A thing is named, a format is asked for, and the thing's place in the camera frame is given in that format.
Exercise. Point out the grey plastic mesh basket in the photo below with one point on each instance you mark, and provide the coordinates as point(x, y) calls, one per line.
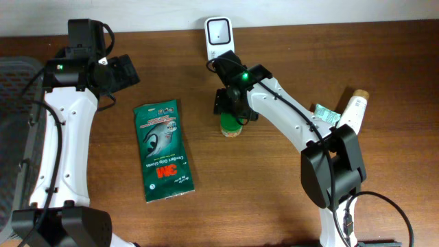
point(20, 137)

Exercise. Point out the green lid jar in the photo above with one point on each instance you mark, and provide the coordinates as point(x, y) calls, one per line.
point(230, 126)

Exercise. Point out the mint green tissue pack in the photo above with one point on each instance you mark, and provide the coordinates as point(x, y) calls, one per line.
point(327, 115)

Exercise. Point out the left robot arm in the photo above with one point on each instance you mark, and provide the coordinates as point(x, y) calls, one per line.
point(59, 212)

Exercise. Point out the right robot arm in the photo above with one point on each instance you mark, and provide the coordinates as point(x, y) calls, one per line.
point(331, 164)

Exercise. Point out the white bamboo print tube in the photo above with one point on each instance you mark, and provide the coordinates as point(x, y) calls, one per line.
point(354, 112)

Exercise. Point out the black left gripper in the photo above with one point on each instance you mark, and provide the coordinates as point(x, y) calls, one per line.
point(125, 70)

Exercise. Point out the green 3M gloves packet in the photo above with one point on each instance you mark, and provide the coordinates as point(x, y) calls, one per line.
point(164, 161)

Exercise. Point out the white barcode scanner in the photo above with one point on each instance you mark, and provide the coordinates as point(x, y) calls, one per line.
point(219, 36)

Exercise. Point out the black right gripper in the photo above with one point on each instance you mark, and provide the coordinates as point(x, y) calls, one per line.
point(224, 101)

